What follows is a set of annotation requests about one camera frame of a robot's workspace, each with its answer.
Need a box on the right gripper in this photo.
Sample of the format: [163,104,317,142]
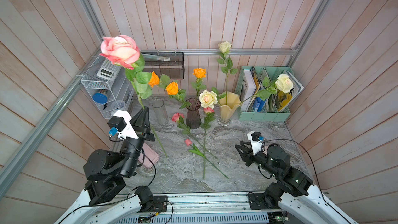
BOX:
[235,140,280,179]

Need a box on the pink rose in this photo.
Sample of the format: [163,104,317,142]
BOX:
[98,35,169,159]
[201,107,215,179]
[172,113,218,159]

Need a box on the orange rose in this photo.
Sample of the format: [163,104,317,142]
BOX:
[148,72,173,91]
[191,68,206,99]
[165,82,191,109]

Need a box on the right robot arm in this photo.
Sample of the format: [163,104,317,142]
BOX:
[235,141,355,224]

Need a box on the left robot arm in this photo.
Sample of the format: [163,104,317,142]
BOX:
[56,107,155,224]

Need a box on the clear glass vase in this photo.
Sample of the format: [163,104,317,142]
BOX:
[152,99,169,126]

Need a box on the white mug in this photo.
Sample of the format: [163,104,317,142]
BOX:
[110,100,126,111]

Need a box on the mint green file organizer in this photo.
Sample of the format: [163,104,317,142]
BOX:
[235,66,294,121]

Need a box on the pink case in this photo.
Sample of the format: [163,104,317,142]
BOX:
[137,143,160,169]

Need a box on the blue lid jar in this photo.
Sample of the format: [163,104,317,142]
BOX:
[92,89,108,104]

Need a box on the blue folder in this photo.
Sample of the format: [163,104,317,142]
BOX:
[252,97,268,113]

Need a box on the yellow ruffled vase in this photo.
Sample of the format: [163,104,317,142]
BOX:
[218,91,241,127]

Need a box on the purple glass vase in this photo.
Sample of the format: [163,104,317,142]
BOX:
[186,97,202,130]

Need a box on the white desk calculator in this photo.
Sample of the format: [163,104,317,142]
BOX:
[96,59,121,82]

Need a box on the white book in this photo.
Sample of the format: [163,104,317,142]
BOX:
[240,67,257,112]

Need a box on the yellow magazine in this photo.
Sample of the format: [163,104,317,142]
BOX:
[275,70,304,112]

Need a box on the paper strip on basket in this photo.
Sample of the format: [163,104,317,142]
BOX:
[142,53,171,62]

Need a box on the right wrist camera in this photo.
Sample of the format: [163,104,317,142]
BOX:
[247,131,264,155]

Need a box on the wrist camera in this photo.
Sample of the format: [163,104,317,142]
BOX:
[247,131,264,155]
[108,110,138,140]

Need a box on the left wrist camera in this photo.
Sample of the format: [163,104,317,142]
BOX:
[108,110,138,140]

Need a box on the white wire shelf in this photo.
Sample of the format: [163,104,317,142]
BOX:
[81,55,134,119]

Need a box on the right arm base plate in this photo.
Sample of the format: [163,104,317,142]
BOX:
[247,192,279,210]

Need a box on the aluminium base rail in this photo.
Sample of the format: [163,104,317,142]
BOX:
[77,190,335,224]

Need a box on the black wire basket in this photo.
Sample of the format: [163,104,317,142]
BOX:
[144,51,185,80]

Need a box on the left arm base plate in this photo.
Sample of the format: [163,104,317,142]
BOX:
[139,196,168,213]

